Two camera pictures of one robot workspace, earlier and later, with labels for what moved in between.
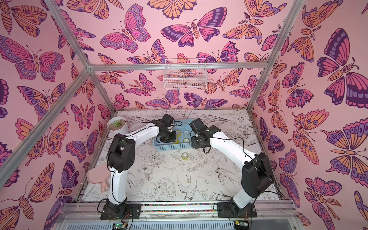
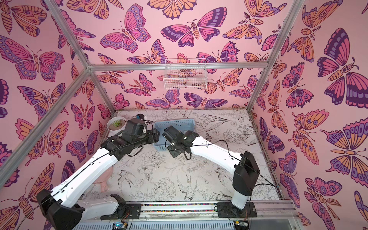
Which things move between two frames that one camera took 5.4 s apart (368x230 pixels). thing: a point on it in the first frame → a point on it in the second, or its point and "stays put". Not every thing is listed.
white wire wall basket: x=185 y=74 stays put
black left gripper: x=173 y=139 → x=153 y=136
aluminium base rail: x=87 y=215 stays put
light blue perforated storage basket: x=184 y=137 stays put
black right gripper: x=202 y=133 → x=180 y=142
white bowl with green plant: x=117 y=125 stays put
